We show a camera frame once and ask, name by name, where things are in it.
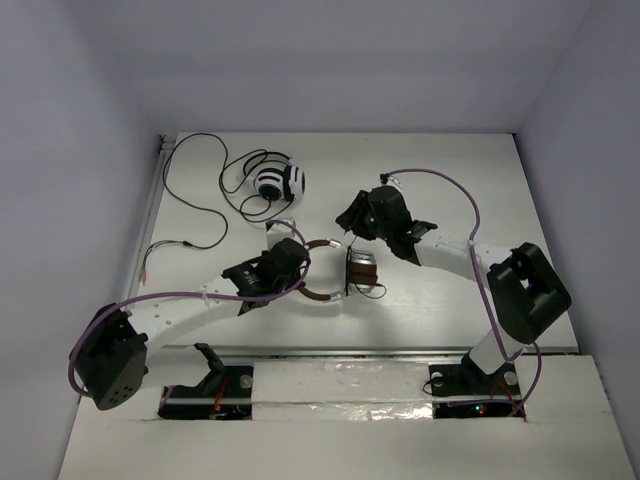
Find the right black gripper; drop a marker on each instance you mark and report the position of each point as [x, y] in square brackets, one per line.
[354, 217]

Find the brown silver headphones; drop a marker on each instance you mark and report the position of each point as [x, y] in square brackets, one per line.
[360, 271]

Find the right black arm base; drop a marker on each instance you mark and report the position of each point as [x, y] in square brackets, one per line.
[462, 391]

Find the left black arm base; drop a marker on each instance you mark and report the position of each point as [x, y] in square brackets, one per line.
[223, 394]

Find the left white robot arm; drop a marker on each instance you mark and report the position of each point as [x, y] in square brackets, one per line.
[110, 357]

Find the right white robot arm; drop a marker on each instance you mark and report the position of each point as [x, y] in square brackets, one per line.
[519, 286]

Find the white black headphones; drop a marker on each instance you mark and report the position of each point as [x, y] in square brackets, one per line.
[274, 176]

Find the silver foil strip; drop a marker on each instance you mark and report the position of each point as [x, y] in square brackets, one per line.
[340, 391]

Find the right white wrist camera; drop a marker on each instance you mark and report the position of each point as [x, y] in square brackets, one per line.
[389, 180]

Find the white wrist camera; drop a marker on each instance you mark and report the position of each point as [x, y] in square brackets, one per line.
[389, 180]
[279, 229]

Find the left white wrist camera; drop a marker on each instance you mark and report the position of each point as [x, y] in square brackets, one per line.
[279, 229]

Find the aluminium rail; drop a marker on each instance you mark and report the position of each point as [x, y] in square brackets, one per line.
[336, 351]

